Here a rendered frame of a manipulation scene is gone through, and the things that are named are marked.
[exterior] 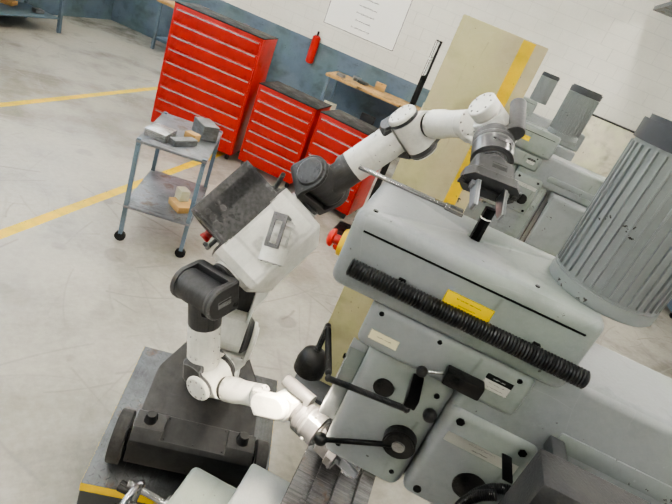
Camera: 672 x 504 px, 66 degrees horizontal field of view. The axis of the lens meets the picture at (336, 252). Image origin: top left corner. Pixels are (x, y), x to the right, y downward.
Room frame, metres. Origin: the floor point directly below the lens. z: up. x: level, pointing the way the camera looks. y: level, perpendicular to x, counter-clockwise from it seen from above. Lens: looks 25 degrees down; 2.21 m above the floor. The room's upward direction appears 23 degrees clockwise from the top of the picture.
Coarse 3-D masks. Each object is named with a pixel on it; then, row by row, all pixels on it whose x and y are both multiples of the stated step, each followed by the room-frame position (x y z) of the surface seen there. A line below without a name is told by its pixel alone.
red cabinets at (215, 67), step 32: (192, 32) 5.84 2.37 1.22; (224, 32) 5.83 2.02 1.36; (256, 32) 6.05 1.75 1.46; (192, 64) 5.84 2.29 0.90; (224, 64) 5.83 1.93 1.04; (256, 64) 5.83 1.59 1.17; (160, 96) 5.85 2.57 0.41; (192, 96) 5.84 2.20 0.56; (224, 96) 5.82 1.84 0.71; (256, 96) 5.83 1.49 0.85; (288, 96) 5.77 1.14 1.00; (224, 128) 5.82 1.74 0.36; (256, 128) 5.80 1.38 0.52; (288, 128) 5.75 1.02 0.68; (320, 128) 5.65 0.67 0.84; (352, 128) 5.57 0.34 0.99; (256, 160) 5.78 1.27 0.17; (288, 160) 5.72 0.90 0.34; (352, 192) 5.49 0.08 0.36
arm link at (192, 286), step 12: (180, 276) 1.14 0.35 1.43; (192, 276) 1.14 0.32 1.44; (204, 276) 1.15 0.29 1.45; (180, 288) 1.12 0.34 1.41; (192, 288) 1.11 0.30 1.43; (204, 288) 1.11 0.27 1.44; (192, 300) 1.10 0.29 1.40; (204, 300) 1.08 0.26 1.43; (192, 312) 1.10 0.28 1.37; (192, 324) 1.10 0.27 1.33; (204, 324) 1.10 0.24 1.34; (216, 324) 1.13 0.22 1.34
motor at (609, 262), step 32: (640, 128) 0.95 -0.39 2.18; (640, 160) 0.90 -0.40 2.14; (608, 192) 0.93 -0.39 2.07; (640, 192) 0.88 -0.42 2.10; (576, 224) 0.97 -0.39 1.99; (608, 224) 0.89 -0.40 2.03; (640, 224) 0.86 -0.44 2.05; (576, 256) 0.90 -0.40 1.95; (608, 256) 0.87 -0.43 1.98; (640, 256) 0.84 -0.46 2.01; (576, 288) 0.87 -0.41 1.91; (608, 288) 0.85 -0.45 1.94; (640, 288) 0.84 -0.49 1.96; (640, 320) 0.85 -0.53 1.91
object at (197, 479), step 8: (192, 472) 1.14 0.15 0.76; (200, 472) 1.15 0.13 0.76; (184, 480) 1.11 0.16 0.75; (192, 480) 1.12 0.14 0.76; (200, 480) 1.13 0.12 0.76; (208, 480) 1.14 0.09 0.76; (216, 480) 1.15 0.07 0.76; (184, 488) 1.08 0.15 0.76; (192, 488) 1.09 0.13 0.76; (200, 488) 1.10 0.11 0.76; (208, 488) 1.11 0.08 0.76; (216, 488) 1.12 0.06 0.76; (224, 488) 1.13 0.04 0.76; (232, 488) 1.15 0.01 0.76; (176, 496) 1.05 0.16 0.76; (184, 496) 1.06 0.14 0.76; (192, 496) 1.07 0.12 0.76; (200, 496) 1.08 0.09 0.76; (208, 496) 1.09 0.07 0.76; (216, 496) 1.10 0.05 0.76; (224, 496) 1.11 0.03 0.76
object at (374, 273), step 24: (360, 264) 0.84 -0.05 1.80; (384, 288) 0.82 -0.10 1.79; (408, 288) 0.82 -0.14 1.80; (432, 312) 0.81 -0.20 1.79; (456, 312) 0.81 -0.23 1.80; (480, 336) 0.80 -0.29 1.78; (504, 336) 0.80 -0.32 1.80; (528, 360) 0.79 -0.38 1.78; (552, 360) 0.79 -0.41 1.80; (576, 384) 0.78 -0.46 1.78
